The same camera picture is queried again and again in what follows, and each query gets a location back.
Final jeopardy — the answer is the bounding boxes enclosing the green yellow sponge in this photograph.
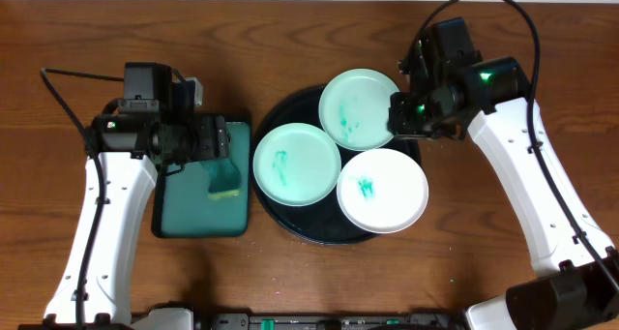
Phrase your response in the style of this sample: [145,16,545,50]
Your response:
[201,158,242,199]

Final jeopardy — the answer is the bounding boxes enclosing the mint plate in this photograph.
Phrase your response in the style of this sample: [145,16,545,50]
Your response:
[318,69,398,151]
[252,123,341,207]

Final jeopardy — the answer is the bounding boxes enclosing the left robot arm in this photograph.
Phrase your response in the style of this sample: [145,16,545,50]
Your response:
[38,62,242,329]

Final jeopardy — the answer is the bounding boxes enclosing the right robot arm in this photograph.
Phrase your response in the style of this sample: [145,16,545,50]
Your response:
[388,18,618,329]

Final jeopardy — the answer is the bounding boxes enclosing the rectangular black water tray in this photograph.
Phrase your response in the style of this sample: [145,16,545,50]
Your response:
[151,114,251,238]

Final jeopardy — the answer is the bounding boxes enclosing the round black tray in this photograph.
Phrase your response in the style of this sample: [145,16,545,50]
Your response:
[251,86,422,245]

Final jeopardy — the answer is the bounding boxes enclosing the white plate with stain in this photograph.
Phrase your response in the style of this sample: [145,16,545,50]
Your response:
[336,148,429,234]

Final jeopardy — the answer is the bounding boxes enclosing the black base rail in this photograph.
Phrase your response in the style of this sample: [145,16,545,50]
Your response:
[130,312,465,330]

